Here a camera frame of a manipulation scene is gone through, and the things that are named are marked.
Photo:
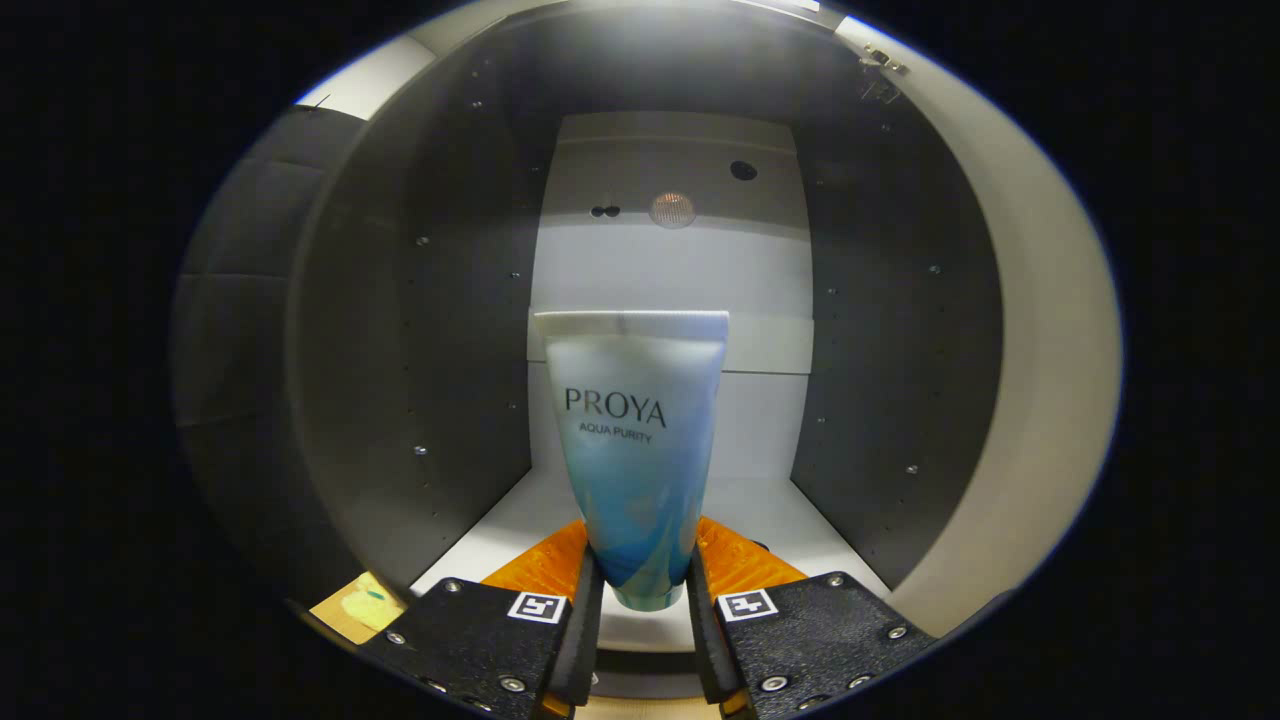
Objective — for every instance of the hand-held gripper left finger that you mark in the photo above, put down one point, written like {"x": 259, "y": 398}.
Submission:
{"x": 582, "y": 640}

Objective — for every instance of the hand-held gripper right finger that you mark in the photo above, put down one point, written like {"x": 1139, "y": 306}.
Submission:
{"x": 705, "y": 640}

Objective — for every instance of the white and blue cosmetic tube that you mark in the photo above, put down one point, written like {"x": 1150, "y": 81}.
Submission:
{"x": 635, "y": 470}

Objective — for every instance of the round cabinet puck light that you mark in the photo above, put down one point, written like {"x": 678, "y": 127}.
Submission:
{"x": 672, "y": 210}

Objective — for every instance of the metal cabinet door hinge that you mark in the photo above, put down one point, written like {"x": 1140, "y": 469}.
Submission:
{"x": 882, "y": 68}

